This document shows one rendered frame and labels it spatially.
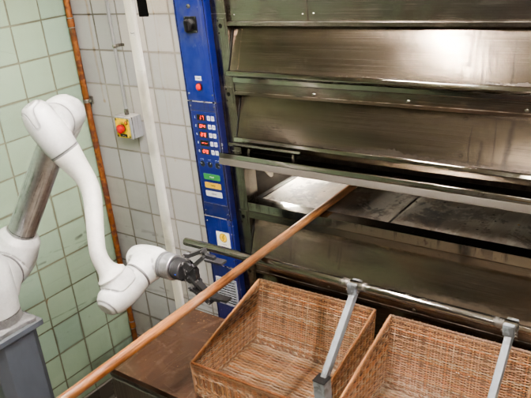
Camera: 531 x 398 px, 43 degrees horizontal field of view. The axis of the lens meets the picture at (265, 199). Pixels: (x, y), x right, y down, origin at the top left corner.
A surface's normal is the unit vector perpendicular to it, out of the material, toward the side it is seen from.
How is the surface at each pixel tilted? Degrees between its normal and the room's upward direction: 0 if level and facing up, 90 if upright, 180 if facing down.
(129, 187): 90
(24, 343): 90
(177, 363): 0
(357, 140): 70
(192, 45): 90
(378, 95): 90
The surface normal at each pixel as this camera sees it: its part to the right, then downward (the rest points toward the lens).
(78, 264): 0.80, 0.15
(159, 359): -0.10, -0.92
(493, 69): -0.58, 0.03
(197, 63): -0.58, 0.36
